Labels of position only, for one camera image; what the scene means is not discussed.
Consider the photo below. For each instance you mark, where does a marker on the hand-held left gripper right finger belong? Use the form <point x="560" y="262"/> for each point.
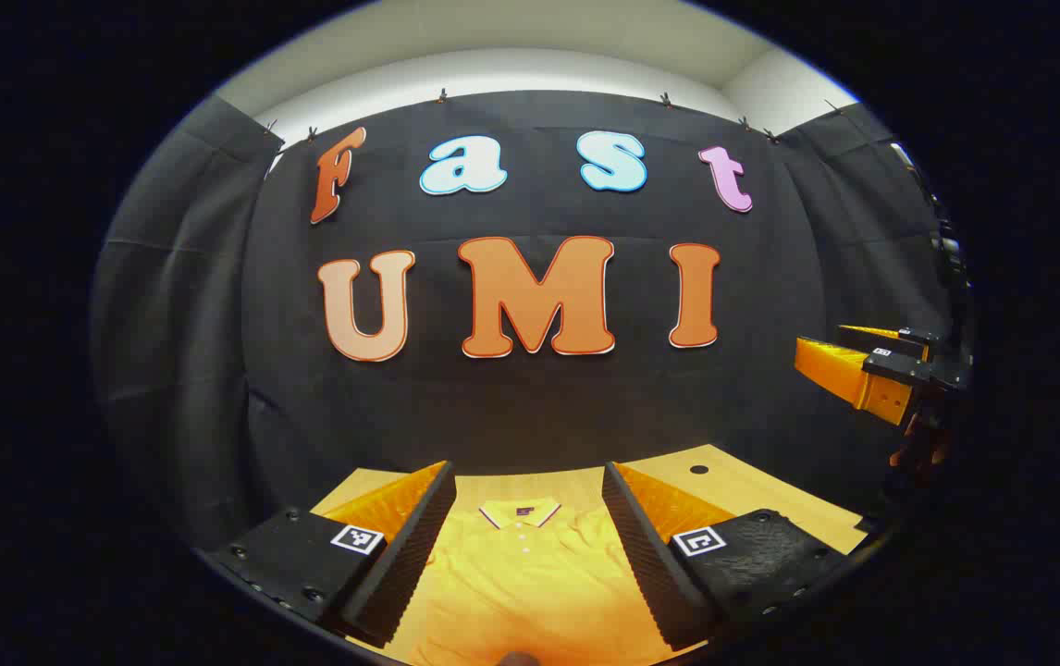
<point x="650" y="564"/>

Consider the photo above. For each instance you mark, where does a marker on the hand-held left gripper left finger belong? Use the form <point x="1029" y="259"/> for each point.
<point x="410" y="555"/>

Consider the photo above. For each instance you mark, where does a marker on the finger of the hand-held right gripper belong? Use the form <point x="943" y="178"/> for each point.
<point x="909" y="340"/>
<point x="849" y="379"/>

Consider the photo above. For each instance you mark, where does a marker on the orange polo T-shirt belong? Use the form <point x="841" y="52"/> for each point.
<point x="530" y="592"/>

